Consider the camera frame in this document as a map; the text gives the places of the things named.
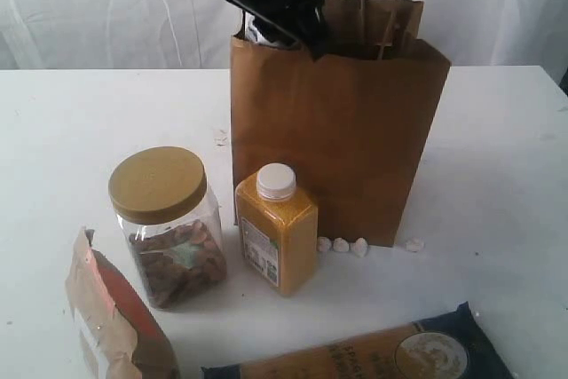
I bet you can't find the brown paper bag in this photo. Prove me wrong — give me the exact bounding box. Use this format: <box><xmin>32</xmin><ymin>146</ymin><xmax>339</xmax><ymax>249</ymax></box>
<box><xmin>231</xmin><ymin>0</ymin><xmax>450</xmax><ymax>247</ymax></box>

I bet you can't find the yellow millet bottle white cap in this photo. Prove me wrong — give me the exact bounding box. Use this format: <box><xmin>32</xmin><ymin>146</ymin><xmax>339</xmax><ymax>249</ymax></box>
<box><xmin>235</xmin><ymin>162</ymin><xmax>318</xmax><ymax>296</ymax></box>

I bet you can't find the nut jar gold lid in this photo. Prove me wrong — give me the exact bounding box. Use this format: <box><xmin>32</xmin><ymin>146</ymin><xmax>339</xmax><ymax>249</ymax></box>
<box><xmin>108</xmin><ymin>146</ymin><xmax>227</xmax><ymax>309</ymax></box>

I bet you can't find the brown red paper pouch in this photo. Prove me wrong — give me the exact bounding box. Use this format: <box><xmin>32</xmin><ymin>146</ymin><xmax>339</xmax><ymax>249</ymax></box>
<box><xmin>65</xmin><ymin>227</ymin><xmax>181</xmax><ymax>378</ymax></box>

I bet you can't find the small white milk carton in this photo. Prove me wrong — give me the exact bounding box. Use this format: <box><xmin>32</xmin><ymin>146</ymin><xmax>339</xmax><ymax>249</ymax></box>
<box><xmin>242</xmin><ymin>12</ymin><xmax>299</xmax><ymax>50</ymax></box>

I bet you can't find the white backdrop curtain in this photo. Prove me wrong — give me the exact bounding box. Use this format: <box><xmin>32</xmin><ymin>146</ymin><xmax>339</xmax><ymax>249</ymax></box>
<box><xmin>1</xmin><ymin>0</ymin><xmax>567</xmax><ymax>80</ymax></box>

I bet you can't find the spaghetti packet dark blue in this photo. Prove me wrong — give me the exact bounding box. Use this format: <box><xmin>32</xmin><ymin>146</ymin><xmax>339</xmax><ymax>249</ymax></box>
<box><xmin>201</xmin><ymin>302</ymin><xmax>514</xmax><ymax>379</ymax></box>

